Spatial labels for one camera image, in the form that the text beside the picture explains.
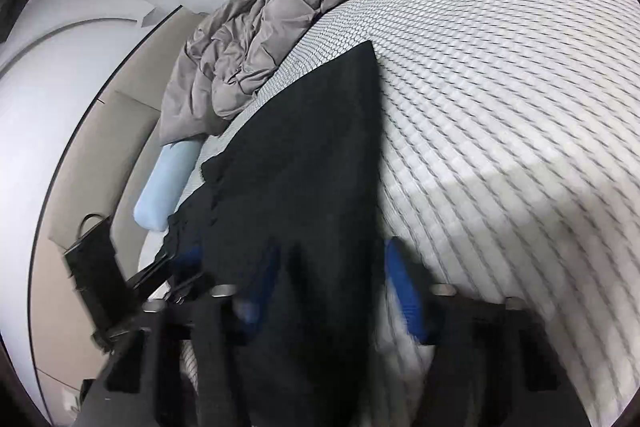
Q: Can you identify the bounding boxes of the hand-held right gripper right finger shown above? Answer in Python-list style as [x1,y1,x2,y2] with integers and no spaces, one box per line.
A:
[384,237,568,427]

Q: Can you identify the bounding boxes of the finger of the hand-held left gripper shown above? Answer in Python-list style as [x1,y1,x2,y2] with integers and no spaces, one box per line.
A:
[127,246,202,290]
[169,273,207,304]

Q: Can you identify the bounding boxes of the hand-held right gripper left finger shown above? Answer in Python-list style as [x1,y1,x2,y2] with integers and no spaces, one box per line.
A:
[100,244,282,427]

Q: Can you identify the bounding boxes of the black pants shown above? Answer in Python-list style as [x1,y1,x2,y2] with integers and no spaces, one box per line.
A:
[159,39,392,427]

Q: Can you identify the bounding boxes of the light blue pillow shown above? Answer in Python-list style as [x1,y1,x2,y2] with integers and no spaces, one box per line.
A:
[133,139,202,234]

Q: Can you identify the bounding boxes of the beige padded headboard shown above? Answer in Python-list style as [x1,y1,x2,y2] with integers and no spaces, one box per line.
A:
[29,6,213,410]

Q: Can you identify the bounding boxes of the white honeycomb mattress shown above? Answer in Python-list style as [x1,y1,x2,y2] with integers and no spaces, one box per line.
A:
[134,0,640,427]

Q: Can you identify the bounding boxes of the grey quilted comforter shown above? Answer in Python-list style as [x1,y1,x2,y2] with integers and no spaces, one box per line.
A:
[158,0,583,144]

